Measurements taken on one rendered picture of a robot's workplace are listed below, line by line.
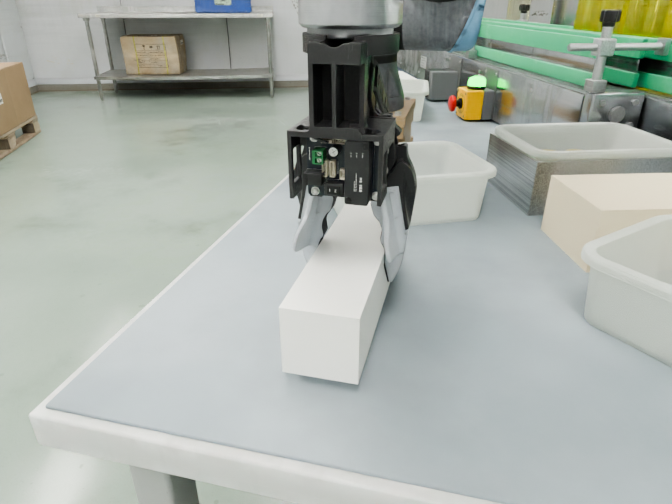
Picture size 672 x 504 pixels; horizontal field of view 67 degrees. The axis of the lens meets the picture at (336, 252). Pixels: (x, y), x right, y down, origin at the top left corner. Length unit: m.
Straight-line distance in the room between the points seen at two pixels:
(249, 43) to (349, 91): 6.46
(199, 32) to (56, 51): 1.71
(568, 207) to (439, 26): 0.42
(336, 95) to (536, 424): 0.27
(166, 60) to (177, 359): 5.92
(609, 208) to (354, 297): 0.33
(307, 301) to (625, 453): 0.24
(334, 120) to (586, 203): 0.36
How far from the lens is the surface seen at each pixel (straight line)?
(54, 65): 7.35
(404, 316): 0.50
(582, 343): 0.51
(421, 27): 0.95
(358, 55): 0.35
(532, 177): 0.76
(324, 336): 0.38
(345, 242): 0.47
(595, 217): 0.62
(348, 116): 0.38
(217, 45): 6.87
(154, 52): 6.34
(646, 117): 1.03
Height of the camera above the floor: 1.03
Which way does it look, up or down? 27 degrees down
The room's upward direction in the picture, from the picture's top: straight up
